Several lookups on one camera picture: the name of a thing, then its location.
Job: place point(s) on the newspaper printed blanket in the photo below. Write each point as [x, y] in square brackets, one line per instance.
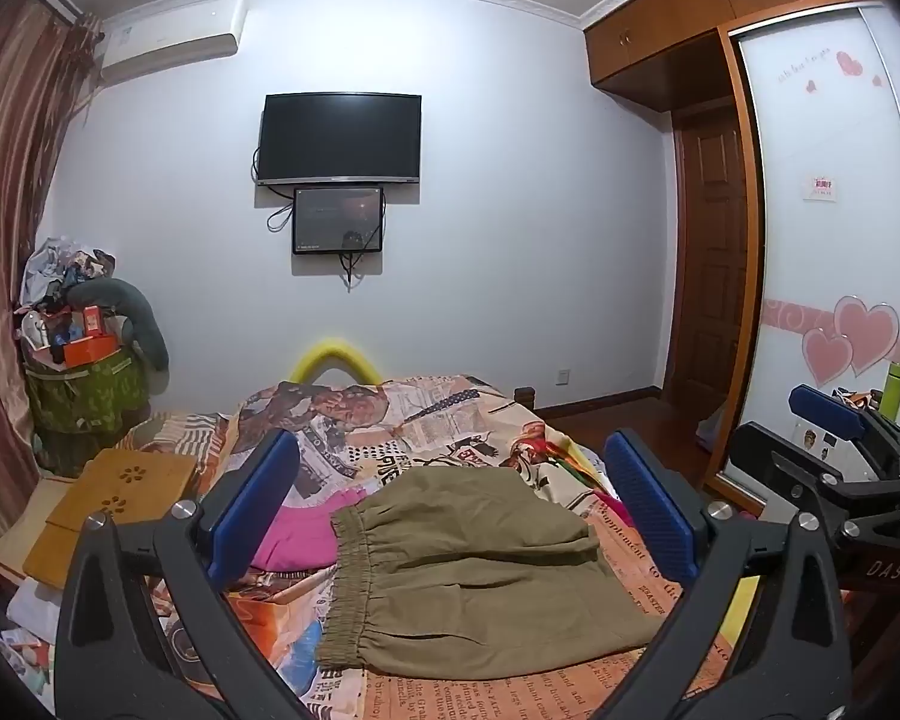
[435, 420]

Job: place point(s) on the wooden overhead cabinet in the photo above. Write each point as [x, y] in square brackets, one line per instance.
[660, 22]

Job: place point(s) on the white air conditioner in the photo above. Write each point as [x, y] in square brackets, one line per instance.
[172, 41]

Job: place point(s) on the brown wooden door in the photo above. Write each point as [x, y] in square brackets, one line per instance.
[709, 262]

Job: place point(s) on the pile of mixed clutter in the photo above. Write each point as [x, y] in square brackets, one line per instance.
[60, 277]

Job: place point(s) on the white heart wardrobe door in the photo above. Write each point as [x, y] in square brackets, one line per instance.
[817, 277]

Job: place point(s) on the pink cloth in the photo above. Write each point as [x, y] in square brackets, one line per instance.
[300, 532]

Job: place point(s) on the striped brown curtain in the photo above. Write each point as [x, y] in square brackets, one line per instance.
[7, 165]

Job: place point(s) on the colourful fleece blanket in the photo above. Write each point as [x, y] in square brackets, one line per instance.
[570, 465]

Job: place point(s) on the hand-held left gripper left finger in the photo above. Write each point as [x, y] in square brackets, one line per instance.
[259, 495]

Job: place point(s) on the red wardrobe sticker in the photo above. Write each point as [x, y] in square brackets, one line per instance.
[820, 189]

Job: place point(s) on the black wall television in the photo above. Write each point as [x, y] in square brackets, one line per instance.
[341, 139]

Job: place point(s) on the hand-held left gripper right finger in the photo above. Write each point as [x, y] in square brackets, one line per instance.
[649, 510]

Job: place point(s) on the yellow foam tube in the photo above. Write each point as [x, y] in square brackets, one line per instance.
[330, 349]

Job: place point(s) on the white bag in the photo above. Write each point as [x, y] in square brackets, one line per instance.
[711, 427]

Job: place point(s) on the green patterned basket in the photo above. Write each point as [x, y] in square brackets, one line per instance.
[82, 405]

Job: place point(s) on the khaki pants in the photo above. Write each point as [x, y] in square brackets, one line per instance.
[480, 577]

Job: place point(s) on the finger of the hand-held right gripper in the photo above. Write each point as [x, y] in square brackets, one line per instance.
[776, 446]
[825, 409]

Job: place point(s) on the small black wall monitor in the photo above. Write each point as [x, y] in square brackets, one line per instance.
[337, 219]

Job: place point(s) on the green bottle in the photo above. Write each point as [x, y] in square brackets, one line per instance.
[894, 390]

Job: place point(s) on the wooden lap desk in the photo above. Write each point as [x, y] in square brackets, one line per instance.
[112, 502]

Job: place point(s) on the beige mat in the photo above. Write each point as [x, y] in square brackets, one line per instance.
[26, 532]

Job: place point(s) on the orange box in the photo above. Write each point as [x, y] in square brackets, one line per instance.
[86, 349]

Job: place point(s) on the white cloth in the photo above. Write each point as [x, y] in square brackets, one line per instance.
[34, 600]

